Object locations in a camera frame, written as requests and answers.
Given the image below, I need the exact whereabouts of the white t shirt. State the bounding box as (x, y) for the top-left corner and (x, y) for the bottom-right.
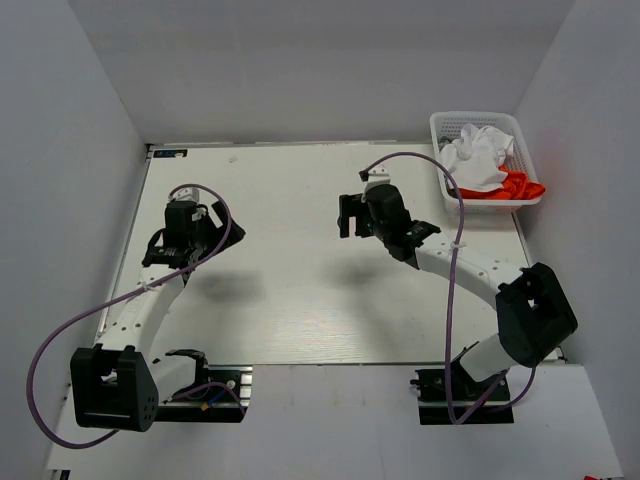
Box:
(440, 123), (514, 192)

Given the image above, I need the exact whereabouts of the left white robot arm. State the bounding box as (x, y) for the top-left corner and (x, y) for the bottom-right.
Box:
(70, 196), (245, 432)

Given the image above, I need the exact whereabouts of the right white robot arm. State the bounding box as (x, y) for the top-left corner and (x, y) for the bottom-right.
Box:
(337, 184), (578, 399)

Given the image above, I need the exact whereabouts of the blue label sticker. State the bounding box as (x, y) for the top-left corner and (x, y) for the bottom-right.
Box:
(153, 149), (188, 158)

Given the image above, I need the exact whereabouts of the grey t shirt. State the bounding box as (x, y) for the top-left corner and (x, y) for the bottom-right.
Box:
(438, 136), (452, 149)

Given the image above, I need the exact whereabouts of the white plastic basket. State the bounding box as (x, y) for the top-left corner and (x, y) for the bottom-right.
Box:
(430, 111), (546, 215)

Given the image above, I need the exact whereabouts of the orange t shirt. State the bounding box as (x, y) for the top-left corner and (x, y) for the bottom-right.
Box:
(460, 166), (546, 200)

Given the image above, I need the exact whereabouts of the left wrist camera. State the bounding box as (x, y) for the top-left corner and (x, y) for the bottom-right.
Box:
(168, 188), (208, 221)

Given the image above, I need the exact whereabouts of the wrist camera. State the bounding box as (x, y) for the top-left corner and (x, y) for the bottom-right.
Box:
(168, 188), (208, 221)
(359, 166), (391, 192)

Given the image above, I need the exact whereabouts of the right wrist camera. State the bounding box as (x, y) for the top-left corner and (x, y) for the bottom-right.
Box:
(359, 166), (391, 192)

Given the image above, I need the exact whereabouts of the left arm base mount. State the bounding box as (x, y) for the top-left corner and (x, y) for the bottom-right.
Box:
(155, 366), (253, 424)

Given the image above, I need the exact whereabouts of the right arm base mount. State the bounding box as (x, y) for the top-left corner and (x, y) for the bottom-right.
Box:
(410, 367), (516, 427)

